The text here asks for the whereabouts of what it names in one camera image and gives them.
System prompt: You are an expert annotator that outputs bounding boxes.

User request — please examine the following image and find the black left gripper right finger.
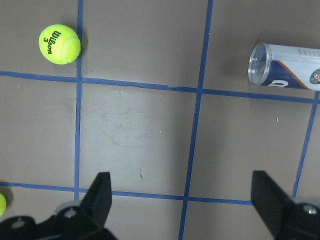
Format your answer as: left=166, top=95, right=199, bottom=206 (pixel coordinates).
left=250, top=170, right=295, bottom=237

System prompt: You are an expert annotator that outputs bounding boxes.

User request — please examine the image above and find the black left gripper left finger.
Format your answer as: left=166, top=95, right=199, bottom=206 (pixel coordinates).
left=80, top=172, right=112, bottom=228

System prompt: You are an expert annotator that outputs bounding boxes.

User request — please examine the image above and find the clear Wilson tennis ball can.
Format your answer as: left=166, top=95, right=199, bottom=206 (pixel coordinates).
left=248, top=42, right=320, bottom=91

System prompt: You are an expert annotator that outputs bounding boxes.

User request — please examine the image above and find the yellow Wilson tennis ball far left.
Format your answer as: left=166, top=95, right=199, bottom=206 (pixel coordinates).
left=0, top=193, right=7, bottom=217

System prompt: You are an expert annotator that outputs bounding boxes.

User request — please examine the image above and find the yellow wilson tennis ball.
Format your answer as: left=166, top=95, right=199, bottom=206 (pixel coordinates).
left=38, top=24, right=81, bottom=65
left=0, top=193, right=7, bottom=217

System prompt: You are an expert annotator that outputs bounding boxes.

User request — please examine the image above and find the yellow Wilson tennis ball front left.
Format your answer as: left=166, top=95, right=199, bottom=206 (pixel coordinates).
left=38, top=24, right=81, bottom=65

